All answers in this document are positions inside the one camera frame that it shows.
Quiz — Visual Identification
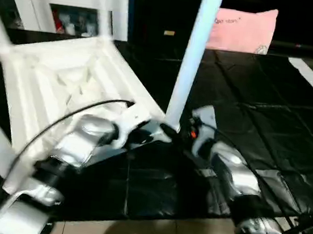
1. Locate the white plastic table top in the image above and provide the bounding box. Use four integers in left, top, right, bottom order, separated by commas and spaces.
0, 23, 188, 213

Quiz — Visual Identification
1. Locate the black work mat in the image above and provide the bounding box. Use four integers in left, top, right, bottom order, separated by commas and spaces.
0, 18, 313, 234

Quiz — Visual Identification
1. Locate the pink pillow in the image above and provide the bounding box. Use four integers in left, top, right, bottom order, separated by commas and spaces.
205, 2, 280, 57

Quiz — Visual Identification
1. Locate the black cabinet with gold label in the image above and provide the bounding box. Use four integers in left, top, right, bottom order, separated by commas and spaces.
124, 0, 313, 59

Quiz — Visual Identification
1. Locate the red bottle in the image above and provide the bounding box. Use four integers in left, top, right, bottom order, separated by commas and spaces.
53, 12, 67, 33

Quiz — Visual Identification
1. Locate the black tripod stand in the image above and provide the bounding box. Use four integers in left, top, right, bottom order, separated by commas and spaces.
288, 208, 313, 234

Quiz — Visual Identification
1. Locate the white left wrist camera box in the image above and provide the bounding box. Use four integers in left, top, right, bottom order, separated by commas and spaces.
112, 102, 154, 151

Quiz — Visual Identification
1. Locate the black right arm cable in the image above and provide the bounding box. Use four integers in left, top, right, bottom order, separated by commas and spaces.
188, 122, 313, 234

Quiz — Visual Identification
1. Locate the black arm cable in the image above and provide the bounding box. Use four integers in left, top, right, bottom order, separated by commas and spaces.
188, 122, 313, 234
0, 86, 136, 205

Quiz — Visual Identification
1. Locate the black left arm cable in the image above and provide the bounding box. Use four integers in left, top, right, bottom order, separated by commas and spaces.
0, 86, 136, 205

